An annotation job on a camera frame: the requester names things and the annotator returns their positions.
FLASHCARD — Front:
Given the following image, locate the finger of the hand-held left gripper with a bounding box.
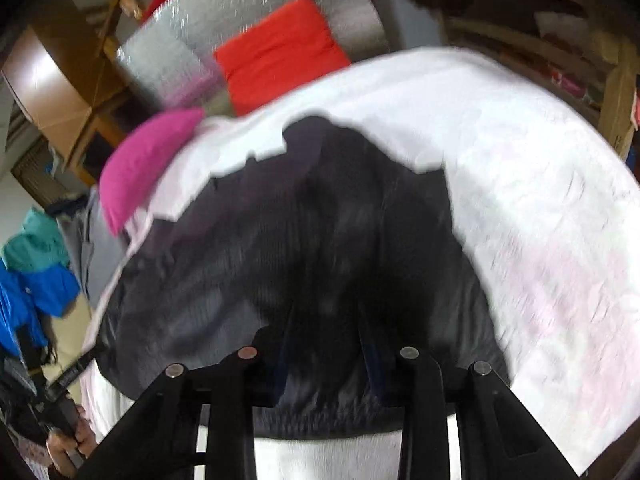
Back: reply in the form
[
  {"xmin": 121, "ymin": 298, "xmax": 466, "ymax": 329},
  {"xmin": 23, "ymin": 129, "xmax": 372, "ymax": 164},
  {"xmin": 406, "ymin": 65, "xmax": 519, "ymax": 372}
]
[{"xmin": 80, "ymin": 343, "xmax": 109, "ymax": 374}]

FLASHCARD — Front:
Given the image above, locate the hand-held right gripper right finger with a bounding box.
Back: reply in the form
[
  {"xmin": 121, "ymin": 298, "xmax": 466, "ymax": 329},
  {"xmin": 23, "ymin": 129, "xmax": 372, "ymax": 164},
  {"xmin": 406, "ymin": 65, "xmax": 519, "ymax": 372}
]
[{"xmin": 357, "ymin": 310, "xmax": 581, "ymax": 480}]

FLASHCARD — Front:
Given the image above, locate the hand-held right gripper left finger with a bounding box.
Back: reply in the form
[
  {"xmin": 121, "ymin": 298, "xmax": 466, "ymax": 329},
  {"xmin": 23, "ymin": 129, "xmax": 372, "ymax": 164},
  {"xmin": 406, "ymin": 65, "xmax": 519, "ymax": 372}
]
[{"xmin": 92, "ymin": 310, "xmax": 301, "ymax": 480}]

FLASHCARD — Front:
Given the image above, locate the black quilted jacket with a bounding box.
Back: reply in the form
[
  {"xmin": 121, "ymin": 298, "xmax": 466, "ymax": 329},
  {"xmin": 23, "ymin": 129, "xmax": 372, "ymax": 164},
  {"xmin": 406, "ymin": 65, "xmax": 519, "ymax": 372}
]
[{"xmin": 95, "ymin": 116, "xmax": 511, "ymax": 441}]

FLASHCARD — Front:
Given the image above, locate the person's left hand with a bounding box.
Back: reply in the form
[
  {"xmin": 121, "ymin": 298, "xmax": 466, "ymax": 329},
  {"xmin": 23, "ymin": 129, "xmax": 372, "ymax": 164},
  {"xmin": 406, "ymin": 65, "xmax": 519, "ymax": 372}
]
[{"xmin": 46, "ymin": 405, "xmax": 99, "ymax": 479}]

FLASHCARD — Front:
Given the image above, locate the blue garment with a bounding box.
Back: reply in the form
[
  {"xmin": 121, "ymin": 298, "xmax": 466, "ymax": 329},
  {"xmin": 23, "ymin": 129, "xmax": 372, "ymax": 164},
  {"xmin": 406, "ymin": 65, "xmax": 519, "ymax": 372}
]
[{"xmin": 0, "ymin": 265, "xmax": 81, "ymax": 356}]

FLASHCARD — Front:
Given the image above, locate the grey garment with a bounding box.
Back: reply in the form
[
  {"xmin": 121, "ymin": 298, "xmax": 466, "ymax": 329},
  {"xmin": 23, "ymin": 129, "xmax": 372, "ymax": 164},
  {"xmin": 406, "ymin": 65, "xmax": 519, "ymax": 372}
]
[{"xmin": 57, "ymin": 190, "xmax": 128, "ymax": 311}]

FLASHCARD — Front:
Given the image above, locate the teal garment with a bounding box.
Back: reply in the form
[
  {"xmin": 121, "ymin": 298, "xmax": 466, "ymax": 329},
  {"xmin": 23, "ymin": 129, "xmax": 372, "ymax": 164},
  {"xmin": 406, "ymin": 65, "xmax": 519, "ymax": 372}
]
[{"xmin": 2, "ymin": 208, "xmax": 71, "ymax": 271}]

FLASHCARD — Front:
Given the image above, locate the pink pillow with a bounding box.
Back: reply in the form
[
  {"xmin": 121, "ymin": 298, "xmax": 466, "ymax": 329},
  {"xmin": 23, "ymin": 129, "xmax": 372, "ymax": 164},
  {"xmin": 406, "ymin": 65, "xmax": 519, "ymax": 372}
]
[{"xmin": 98, "ymin": 107, "xmax": 206, "ymax": 236}]

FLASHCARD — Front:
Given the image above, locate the white embossed floral blanket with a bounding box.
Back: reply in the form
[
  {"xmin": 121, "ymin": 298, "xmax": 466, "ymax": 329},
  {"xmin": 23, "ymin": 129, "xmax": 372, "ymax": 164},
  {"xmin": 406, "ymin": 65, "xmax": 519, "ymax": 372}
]
[{"xmin": 80, "ymin": 47, "xmax": 640, "ymax": 480}]

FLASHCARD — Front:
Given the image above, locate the brown wooden cabinet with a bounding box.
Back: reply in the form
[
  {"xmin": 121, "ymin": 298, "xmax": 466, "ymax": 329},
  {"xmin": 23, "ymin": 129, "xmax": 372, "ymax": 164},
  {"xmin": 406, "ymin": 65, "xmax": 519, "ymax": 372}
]
[{"xmin": 0, "ymin": 25, "xmax": 131, "ymax": 181}]

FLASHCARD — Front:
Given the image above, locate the silver foil insulation mat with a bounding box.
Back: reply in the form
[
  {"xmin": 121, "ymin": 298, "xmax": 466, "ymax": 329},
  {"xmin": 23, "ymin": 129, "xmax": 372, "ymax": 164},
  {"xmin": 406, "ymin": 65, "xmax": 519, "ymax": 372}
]
[{"xmin": 116, "ymin": 0, "xmax": 388, "ymax": 111}]

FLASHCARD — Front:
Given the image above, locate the red cushion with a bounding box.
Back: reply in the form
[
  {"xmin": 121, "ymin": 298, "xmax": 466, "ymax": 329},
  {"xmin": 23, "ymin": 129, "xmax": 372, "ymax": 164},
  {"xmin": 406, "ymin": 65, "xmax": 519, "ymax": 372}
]
[{"xmin": 214, "ymin": 0, "xmax": 351, "ymax": 116}]

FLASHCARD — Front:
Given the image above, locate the curved wooden headboard rail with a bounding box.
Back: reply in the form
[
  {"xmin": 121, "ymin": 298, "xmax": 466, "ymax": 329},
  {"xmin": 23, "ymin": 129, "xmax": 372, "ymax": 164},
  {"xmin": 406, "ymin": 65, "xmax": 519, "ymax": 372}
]
[{"xmin": 100, "ymin": 0, "xmax": 151, "ymax": 56}]

